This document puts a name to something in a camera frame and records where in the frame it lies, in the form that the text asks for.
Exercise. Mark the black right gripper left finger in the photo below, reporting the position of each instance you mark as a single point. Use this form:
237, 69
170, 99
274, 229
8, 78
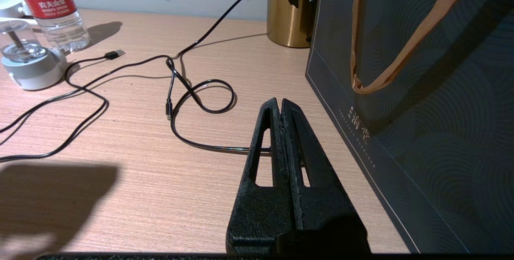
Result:
261, 211

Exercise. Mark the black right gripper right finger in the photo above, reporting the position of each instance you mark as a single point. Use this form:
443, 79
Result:
325, 203

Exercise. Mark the white router with antennas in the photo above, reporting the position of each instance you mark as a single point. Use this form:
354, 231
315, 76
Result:
10, 5

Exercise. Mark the brass desk lamp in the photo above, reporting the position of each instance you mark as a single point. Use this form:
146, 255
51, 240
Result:
285, 23

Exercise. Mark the small glass dome night light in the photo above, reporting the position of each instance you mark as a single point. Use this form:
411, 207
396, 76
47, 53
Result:
30, 69

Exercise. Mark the clear water bottle red cap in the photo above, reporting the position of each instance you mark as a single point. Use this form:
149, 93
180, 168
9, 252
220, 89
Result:
52, 15

